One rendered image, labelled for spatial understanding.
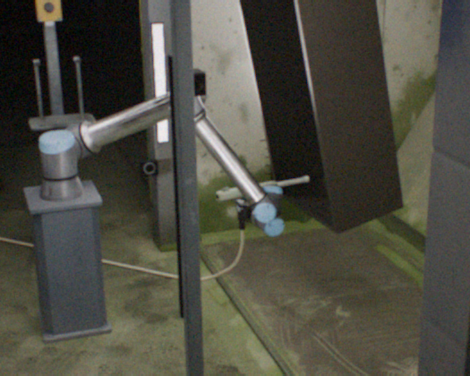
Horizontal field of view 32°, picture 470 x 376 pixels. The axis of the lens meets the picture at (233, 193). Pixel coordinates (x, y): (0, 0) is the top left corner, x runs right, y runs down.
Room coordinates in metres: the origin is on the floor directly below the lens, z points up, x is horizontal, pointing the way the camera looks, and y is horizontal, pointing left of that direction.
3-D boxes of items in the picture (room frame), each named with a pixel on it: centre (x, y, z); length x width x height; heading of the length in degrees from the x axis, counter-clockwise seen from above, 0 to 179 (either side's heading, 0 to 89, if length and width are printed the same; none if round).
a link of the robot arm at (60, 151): (3.42, 0.76, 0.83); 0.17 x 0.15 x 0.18; 168
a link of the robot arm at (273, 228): (3.40, -0.16, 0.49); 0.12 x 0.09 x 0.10; 25
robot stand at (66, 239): (3.41, 0.76, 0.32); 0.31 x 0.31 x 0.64; 18
